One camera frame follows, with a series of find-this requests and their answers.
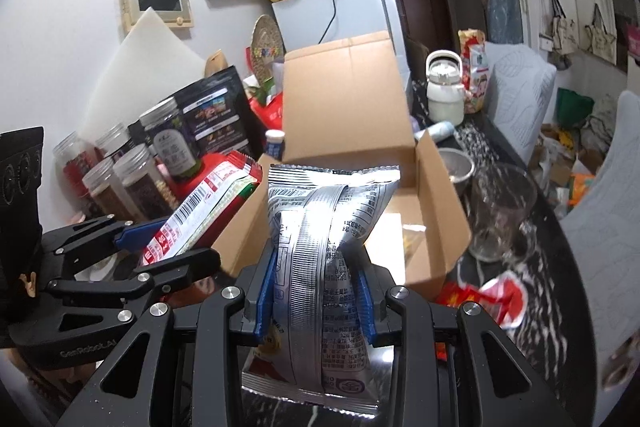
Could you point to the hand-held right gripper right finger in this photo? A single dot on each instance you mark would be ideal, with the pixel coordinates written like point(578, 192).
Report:
point(366, 307)

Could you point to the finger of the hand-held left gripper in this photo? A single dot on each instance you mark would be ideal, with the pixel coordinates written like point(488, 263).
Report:
point(135, 234)
point(190, 264)

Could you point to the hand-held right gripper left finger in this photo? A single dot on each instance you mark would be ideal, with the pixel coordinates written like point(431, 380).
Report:
point(265, 302)

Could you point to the long red white snack packet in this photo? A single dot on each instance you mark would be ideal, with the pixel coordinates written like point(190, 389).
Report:
point(210, 197)

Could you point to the silver snack packet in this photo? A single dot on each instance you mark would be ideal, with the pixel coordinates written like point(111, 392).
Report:
point(325, 232)

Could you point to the brown cardboard box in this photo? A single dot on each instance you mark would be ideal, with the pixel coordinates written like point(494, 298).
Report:
point(345, 107)

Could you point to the clear jar brown contents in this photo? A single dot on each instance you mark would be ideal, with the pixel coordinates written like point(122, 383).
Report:
point(142, 182)
point(105, 192)

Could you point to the clear jar red contents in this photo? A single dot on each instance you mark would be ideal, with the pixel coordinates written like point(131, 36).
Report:
point(72, 167)

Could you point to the clear jar dark contents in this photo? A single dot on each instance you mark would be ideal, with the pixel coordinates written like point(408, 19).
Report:
point(115, 139)

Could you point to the dark label jar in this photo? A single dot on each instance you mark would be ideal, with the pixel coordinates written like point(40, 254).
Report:
point(170, 142)

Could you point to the black printed pouch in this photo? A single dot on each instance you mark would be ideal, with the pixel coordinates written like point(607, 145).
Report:
point(215, 112)

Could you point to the small white blue bottle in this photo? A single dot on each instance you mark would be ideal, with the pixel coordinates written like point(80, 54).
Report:
point(275, 144)

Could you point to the clear glass mug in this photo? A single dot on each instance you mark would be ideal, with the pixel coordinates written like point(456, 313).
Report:
point(500, 212)

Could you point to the steel bowl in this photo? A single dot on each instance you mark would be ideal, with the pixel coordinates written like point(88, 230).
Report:
point(455, 164)

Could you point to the white foam board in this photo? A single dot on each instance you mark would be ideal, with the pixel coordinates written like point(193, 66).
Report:
point(145, 67)

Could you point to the red plastic bag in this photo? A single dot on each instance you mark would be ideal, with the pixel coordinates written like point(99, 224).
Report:
point(267, 112)

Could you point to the white thermos kettle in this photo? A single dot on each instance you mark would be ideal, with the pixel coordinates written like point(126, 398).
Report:
point(444, 92)

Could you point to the round woven trivet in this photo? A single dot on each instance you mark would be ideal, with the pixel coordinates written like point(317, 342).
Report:
point(267, 42)

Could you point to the chair with white leaf cover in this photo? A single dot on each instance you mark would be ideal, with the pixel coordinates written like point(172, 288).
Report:
point(520, 97)
point(605, 217)

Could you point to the red white snack bag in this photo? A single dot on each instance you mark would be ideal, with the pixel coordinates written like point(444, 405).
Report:
point(475, 72)

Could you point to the white fridge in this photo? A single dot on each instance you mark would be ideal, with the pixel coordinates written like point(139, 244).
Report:
point(310, 17)

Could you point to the green bag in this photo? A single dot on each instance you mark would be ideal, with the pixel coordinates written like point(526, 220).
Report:
point(575, 107)

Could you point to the hanging canvas tote bags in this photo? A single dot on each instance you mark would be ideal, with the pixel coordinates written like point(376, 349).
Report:
point(595, 32)

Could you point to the wall intercom panel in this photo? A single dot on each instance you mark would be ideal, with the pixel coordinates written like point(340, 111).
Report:
point(155, 2)

